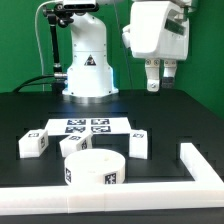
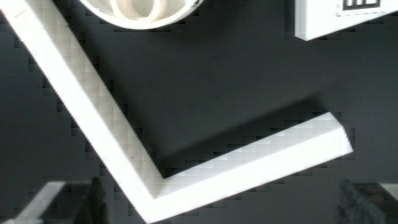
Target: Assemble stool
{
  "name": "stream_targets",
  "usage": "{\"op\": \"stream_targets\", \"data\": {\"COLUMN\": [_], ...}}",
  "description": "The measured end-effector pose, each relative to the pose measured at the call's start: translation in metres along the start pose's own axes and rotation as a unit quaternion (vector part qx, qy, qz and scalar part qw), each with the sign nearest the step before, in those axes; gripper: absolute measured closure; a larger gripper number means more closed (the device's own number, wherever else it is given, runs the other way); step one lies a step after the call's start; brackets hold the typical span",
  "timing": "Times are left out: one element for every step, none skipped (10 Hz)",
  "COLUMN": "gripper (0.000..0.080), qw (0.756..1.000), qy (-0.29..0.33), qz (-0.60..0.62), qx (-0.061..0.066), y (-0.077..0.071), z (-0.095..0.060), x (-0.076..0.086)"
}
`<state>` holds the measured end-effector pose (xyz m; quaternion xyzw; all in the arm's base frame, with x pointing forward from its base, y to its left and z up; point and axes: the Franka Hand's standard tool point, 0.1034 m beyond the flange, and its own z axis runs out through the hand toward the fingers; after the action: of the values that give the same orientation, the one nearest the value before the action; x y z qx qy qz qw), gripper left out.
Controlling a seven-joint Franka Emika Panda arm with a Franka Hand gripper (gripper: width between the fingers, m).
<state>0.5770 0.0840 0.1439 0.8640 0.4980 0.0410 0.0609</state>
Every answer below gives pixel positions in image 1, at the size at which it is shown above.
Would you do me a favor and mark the white cable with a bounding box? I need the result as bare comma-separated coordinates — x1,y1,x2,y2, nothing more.
34,0,64,92

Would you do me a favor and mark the white round stool seat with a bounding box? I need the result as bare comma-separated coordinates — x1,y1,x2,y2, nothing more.
64,149,126,185

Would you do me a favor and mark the white marker sheet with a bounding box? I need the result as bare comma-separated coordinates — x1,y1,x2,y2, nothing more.
45,117,131,136

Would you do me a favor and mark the black cable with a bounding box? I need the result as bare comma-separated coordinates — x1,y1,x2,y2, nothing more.
12,74,68,93

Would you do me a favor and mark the white L-shaped fence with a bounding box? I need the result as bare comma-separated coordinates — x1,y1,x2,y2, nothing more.
0,143,224,216

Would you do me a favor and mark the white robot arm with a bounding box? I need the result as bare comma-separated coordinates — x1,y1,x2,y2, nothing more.
63,0,193,103

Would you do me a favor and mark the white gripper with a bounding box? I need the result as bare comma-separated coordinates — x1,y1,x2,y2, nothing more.
122,0,191,92

